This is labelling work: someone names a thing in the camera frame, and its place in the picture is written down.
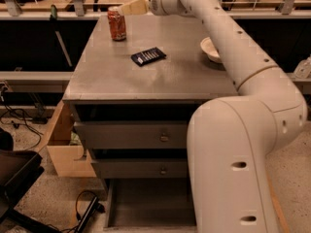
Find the black chair base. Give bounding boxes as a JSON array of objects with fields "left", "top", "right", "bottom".
[{"left": 0, "top": 128, "right": 59, "bottom": 233}]

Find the black power strip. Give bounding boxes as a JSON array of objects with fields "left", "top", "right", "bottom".
[{"left": 74, "top": 197, "right": 105, "bottom": 233}]

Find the open bottom grey drawer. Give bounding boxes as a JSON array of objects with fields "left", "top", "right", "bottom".
[{"left": 104, "top": 178, "right": 196, "bottom": 229}]

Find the grey drawer cabinet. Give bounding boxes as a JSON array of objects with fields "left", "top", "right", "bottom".
[{"left": 62, "top": 15, "right": 239, "bottom": 192}]

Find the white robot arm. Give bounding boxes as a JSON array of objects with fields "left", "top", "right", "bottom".
[{"left": 119, "top": 0, "right": 307, "bottom": 233}]

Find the green handled tool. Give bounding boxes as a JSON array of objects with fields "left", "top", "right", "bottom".
[{"left": 50, "top": 5, "right": 72, "bottom": 67}]

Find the wooden box on floor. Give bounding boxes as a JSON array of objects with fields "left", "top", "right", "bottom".
[{"left": 41, "top": 101, "right": 95, "bottom": 178}]

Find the black floor cable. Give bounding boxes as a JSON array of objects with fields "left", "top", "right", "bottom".
[{"left": 0, "top": 84, "right": 44, "bottom": 151}]

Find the dark blue snack packet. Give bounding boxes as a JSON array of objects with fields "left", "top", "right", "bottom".
[{"left": 130, "top": 48, "right": 166, "bottom": 67}]

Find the white bowl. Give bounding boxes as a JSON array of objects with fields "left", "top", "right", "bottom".
[{"left": 200, "top": 37, "right": 222, "bottom": 63}]

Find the middle grey drawer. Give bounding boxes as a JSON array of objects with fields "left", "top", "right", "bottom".
[{"left": 91, "top": 158, "right": 188, "bottom": 179}]

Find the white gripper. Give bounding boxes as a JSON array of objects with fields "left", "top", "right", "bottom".
[{"left": 118, "top": 0, "right": 182, "bottom": 16}]

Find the top grey drawer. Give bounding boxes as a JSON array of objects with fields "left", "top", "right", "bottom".
[{"left": 74, "top": 121, "right": 188, "bottom": 150}]

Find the orange soda can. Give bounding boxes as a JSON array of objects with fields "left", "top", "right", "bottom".
[{"left": 108, "top": 6, "right": 126, "bottom": 41}]

